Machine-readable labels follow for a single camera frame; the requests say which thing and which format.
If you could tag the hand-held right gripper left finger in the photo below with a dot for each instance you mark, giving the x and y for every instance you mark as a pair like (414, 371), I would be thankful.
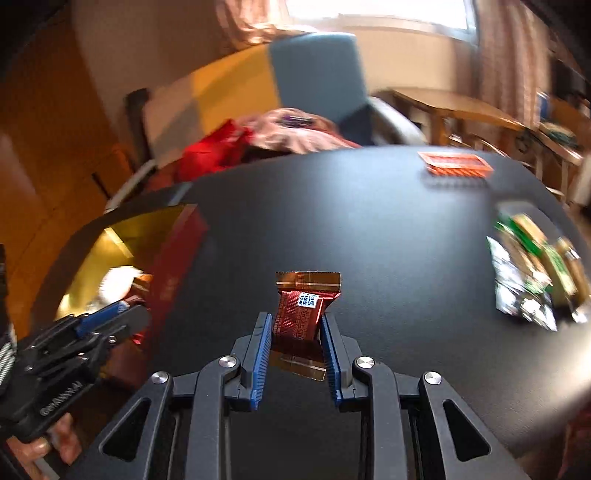
(261, 360)

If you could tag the person's left hand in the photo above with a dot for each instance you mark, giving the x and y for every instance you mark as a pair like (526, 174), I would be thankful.
(64, 438)

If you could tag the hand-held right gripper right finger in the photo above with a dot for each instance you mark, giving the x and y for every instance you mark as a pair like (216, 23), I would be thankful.
(330, 360)

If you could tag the cardboard box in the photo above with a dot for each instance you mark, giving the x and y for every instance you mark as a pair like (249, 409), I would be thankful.
(115, 240)

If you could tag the black monitor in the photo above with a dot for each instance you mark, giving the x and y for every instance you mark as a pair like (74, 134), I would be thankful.
(568, 78)

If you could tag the dark upright post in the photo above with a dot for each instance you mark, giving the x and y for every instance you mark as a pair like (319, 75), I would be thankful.
(137, 124)

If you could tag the window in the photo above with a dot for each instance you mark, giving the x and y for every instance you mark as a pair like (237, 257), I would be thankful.
(378, 14)

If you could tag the wooden wardrobe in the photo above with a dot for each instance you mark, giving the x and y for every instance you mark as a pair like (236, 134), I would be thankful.
(41, 161)

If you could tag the wooden side table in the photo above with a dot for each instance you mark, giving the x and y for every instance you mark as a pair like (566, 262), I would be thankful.
(452, 101)

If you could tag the white snack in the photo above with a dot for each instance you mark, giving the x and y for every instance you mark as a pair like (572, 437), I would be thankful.
(117, 286)

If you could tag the red snack packet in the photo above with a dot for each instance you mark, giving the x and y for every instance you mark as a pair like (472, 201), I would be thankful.
(298, 314)

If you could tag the checked curtain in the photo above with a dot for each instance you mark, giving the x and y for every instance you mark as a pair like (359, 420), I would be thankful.
(254, 18)
(508, 60)

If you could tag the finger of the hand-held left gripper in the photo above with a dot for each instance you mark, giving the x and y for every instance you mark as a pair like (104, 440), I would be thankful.
(101, 316)
(129, 323)

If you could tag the cluttered wooden desk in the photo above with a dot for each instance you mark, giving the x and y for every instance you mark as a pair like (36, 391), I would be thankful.
(561, 138)

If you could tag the red cloth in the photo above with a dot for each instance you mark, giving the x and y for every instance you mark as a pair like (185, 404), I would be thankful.
(207, 152)

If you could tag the pink patterned cloth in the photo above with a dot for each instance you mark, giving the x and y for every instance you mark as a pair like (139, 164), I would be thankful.
(295, 136)

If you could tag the pile of green snack packets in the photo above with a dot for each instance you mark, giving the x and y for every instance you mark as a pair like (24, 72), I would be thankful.
(531, 267)

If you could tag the blue and yellow armchair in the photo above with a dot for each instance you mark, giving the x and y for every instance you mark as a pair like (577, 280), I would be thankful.
(314, 74)

